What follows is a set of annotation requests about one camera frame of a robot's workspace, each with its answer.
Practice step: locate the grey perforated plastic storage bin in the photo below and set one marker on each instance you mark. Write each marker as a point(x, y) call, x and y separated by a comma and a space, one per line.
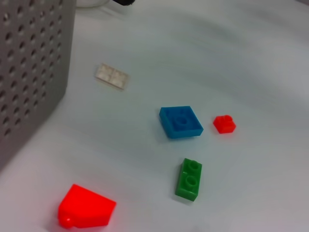
point(31, 72)

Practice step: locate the blue square toy plate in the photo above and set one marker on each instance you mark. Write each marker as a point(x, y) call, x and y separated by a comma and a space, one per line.
point(181, 122)

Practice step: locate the white toy brick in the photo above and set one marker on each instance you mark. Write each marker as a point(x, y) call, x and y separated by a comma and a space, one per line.
point(112, 76)

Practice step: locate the small red toy brick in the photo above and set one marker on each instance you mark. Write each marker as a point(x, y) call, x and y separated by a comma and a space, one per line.
point(224, 124)

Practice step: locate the green toy brick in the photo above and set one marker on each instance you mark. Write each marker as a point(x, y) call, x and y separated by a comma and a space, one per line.
point(189, 180)

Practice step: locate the red sloped toy brick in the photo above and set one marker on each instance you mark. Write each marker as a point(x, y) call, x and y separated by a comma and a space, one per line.
point(84, 205)

